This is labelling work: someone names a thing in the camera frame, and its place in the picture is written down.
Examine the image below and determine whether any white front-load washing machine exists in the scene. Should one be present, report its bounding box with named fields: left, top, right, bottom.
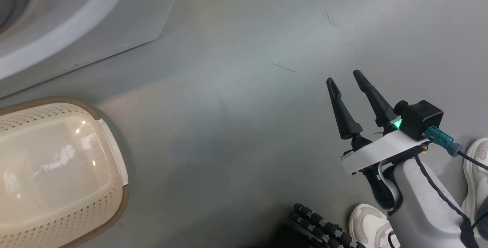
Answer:
left=0, top=0, right=185, bottom=98

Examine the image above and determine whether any dark grey trouser leg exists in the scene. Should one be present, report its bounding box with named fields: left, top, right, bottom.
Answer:
left=473, top=196, right=488, bottom=241

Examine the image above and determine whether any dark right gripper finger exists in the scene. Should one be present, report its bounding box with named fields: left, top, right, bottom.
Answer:
left=326, top=77, right=363, bottom=140
left=353, top=69, right=398, bottom=128

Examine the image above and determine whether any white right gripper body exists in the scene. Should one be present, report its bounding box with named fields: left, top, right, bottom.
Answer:
left=340, top=129, right=431, bottom=175

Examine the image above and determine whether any right cable with teal connector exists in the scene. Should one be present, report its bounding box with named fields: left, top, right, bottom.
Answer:
left=425, top=126, right=488, bottom=170

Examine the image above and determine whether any grey rubber door gasket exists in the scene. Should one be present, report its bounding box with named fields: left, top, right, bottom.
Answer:
left=0, top=0, right=35, bottom=35

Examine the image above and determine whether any white sneaker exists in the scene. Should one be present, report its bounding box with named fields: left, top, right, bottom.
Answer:
left=349, top=203, right=401, bottom=248
left=461, top=137, right=488, bottom=237

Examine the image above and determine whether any cream perforated laundry basket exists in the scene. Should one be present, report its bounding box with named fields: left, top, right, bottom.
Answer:
left=0, top=97, right=130, bottom=248

